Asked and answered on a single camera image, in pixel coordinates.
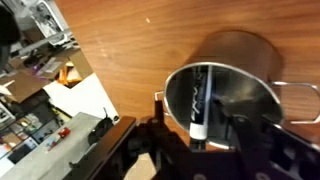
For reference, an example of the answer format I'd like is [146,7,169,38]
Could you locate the small black device with cable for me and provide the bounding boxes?
[87,107,117,146]

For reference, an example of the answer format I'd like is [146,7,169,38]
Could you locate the black marker with white cap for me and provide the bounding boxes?
[188,65,213,141]

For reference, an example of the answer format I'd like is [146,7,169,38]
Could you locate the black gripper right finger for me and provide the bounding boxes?
[212,94,278,180]

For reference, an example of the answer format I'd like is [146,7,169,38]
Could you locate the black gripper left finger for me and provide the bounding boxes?
[131,99,192,180]

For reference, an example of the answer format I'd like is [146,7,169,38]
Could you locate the small red object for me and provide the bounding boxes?
[56,126,72,140]

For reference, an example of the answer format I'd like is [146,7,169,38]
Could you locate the small stainless steel pot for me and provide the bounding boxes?
[153,29,320,152]

